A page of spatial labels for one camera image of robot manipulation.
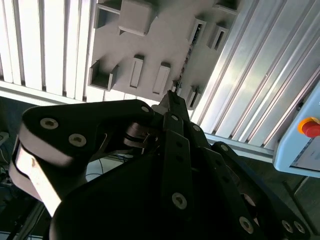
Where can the RAM stick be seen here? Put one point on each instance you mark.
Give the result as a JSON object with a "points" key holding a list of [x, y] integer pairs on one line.
{"points": [[185, 62]]}

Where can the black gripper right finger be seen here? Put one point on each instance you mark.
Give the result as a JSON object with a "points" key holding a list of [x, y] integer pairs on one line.
{"points": [[220, 170]]}

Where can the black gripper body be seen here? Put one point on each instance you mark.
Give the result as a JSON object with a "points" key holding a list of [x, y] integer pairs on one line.
{"points": [[112, 205]]}

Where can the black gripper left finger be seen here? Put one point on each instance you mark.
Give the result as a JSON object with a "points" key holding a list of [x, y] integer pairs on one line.
{"points": [[87, 117]]}

